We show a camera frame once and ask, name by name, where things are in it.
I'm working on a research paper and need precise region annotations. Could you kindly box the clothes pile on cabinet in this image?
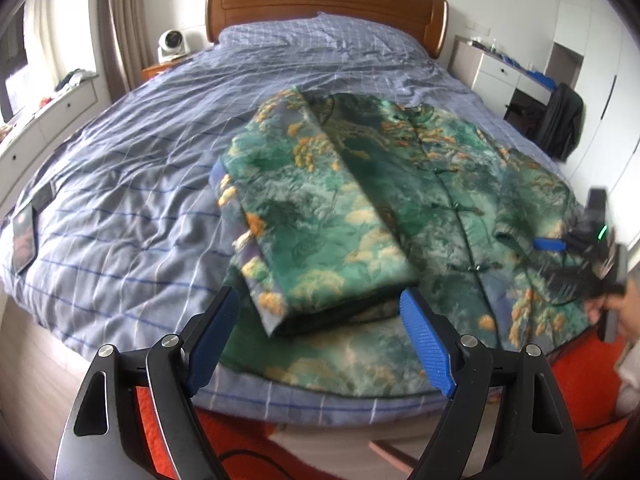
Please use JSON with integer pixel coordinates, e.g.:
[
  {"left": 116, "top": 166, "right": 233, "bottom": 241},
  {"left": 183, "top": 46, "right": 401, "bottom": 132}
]
[{"left": 37, "top": 68, "right": 100, "bottom": 110}]

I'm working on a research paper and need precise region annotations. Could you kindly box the person's right hand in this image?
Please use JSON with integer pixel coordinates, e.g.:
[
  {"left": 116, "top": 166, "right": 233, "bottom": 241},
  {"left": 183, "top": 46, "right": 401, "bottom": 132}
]
[{"left": 585, "top": 274, "right": 640, "bottom": 342}]

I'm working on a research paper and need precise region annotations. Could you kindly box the wooden headboard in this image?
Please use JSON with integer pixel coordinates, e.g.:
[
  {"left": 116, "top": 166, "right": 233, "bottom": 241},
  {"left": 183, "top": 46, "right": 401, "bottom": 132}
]
[{"left": 205, "top": 0, "right": 449, "bottom": 58}]

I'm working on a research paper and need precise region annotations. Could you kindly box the wooden nightstand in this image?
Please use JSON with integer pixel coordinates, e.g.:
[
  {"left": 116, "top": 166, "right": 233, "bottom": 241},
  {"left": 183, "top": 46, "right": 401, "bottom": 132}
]
[{"left": 141, "top": 55, "right": 190, "bottom": 82}]

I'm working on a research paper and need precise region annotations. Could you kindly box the blue checked duvet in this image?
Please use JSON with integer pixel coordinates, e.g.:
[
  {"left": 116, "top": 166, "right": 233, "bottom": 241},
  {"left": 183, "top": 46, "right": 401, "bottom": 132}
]
[{"left": 1, "top": 14, "right": 570, "bottom": 426}]

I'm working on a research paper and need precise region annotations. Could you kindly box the orange fuzzy clothing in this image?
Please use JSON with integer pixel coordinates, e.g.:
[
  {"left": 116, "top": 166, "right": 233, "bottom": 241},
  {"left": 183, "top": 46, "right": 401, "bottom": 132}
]
[{"left": 134, "top": 328, "right": 634, "bottom": 480}]

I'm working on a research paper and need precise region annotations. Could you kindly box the green patterned silk jacket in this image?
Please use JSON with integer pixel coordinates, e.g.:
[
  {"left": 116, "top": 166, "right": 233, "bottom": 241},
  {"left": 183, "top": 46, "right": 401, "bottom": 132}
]
[{"left": 209, "top": 88, "right": 589, "bottom": 398}]

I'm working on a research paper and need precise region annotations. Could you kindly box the white window-side drawer cabinet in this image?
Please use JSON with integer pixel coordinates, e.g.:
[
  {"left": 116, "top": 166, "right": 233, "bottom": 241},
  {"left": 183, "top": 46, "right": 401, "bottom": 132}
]
[{"left": 1, "top": 79, "right": 104, "bottom": 216}]

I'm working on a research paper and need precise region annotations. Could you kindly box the white wardrobe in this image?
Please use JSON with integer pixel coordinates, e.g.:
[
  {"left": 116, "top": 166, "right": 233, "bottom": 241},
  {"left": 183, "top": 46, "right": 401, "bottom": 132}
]
[{"left": 553, "top": 0, "right": 639, "bottom": 245}]

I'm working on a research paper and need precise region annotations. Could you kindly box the white desk with drawers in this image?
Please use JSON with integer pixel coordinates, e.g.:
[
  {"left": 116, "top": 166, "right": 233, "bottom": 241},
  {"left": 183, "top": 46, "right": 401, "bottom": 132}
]
[{"left": 448, "top": 36, "right": 552, "bottom": 118}]

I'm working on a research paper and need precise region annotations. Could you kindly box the black jacket on chair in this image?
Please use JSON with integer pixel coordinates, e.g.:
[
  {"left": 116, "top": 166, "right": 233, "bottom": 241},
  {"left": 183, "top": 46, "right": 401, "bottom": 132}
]
[{"left": 532, "top": 82, "right": 585, "bottom": 162}]

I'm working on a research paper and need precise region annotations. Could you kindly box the black smartphone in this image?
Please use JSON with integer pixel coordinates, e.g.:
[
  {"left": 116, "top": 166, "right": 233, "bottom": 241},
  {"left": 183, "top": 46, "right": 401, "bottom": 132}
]
[{"left": 12, "top": 204, "right": 38, "bottom": 274}]

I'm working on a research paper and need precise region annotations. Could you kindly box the white round fan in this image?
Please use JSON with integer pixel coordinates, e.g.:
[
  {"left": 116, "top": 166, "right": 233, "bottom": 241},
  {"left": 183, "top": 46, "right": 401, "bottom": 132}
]
[{"left": 157, "top": 29, "right": 189, "bottom": 63}]

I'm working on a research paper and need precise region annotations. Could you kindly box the beige curtain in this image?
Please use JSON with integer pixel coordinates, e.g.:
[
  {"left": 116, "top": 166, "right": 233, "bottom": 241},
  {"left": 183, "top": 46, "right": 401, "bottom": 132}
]
[{"left": 96, "top": 0, "right": 153, "bottom": 102}]

